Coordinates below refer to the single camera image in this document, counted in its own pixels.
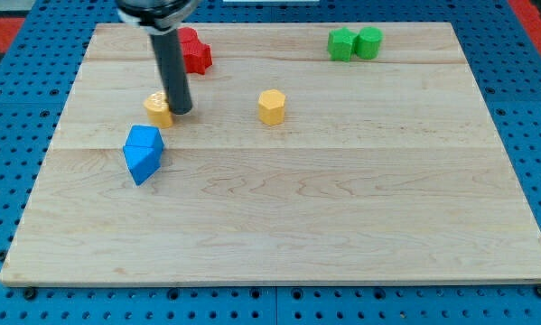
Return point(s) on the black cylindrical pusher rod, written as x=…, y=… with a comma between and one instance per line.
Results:
x=170, y=62

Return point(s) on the yellow heart block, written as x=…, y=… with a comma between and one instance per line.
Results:
x=158, y=110

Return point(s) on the yellow hexagon block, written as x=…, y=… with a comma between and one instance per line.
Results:
x=271, y=107

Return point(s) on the red round block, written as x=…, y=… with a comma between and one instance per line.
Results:
x=187, y=35

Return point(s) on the red star block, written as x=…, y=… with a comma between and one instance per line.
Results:
x=197, y=57

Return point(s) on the blue cube block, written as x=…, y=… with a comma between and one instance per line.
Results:
x=145, y=136

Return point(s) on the blue triangle block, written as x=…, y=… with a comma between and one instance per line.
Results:
x=142, y=162

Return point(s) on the green star block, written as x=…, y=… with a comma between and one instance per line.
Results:
x=341, y=44

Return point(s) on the wooden board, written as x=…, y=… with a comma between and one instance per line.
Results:
x=384, y=172

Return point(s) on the green cylinder block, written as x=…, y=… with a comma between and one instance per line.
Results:
x=368, y=42

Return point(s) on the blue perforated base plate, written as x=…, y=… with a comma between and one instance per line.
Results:
x=36, y=75

